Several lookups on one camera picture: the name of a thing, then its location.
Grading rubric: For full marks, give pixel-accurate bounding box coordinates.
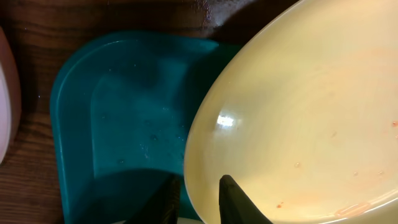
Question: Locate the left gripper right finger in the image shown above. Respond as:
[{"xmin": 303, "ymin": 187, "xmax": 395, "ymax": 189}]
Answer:
[{"xmin": 219, "ymin": 175, "xmax": 272, "ymax": 224}]

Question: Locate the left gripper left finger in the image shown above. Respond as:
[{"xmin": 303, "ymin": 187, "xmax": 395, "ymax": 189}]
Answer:
[{"xmin": 128, "ymin": 175, "xmax": 181, "ymax": 220}]

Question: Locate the yellow plate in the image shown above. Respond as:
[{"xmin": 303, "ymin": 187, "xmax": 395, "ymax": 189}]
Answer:
[{"xmin": 184, "ymin": 0, "xmax": 397, "ymax": 223}]

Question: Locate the pale pink plate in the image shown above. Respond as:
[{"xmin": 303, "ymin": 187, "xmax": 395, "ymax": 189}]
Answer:
[{"xmin": 0, "ymin": 28, "xmax": 22, "ymax": 163}]

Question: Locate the teal plastic tray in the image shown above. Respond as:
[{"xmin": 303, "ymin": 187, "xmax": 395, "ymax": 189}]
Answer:
[{"xmin": 50, "ymin": 30, "xmax": 239, "ymax": 223}]

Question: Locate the white plate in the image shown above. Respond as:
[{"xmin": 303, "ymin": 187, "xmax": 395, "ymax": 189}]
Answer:
[{"xmin": 112, "ymin": 217, "xmax": 204, "ymax": 224}]

